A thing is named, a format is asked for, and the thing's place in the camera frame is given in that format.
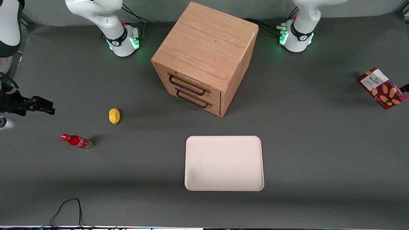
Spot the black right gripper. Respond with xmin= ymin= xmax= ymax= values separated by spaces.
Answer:
xmin=0 ymin=91 xmax=56 ymax=130

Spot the red tartan cookie box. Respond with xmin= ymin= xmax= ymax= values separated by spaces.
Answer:
xmin=357 ymin=67 xmax=409 ymax=110

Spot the cream rectangular plastic tray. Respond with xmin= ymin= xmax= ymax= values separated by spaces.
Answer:
xmin=184 ymin=136 xmax=265 ymax=191

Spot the red cola bottle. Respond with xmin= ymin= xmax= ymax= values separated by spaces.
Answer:
xmin=61 ymin=134 xmax=93 ymax=150

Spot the wooden drawer front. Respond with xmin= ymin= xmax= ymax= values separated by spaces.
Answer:
xmin=155 ymin=63 xmax=222 ymax=100
xmin=159 ymin=80 xmax=221 ymax=116

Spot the wooden two-drawer cabinet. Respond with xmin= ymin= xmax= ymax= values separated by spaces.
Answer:
xmin=151 ymin=1 xmax=259 ymax=118

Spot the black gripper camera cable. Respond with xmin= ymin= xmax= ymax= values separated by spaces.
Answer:
xmin=0 ymin=72 xmax=19 ymax=95

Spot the black cable loop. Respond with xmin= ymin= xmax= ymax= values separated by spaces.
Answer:
xmin=50 ymin=198 xmax=96 ymax=229

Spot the black right arm base cable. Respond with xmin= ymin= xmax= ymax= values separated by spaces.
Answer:
xmin=121 ymin=3 xmax=152 ymax=41

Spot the black arm base cable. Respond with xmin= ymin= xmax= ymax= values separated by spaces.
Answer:
xmin=121 ymin=3 xmax=152 ymax=41
xmin=244 ymin=18 xmax=285 ymax=37

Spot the black metal drawer handle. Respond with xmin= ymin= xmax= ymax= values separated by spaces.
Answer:
xmin=176 ymin=89 xmax=210 ymax=109
xmin=168 ymin=74 xmax=207 ymax=96

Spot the black left arm base cable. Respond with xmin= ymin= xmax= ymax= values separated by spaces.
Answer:
xmin=244 ymin=18 xmax=285 ymax=37

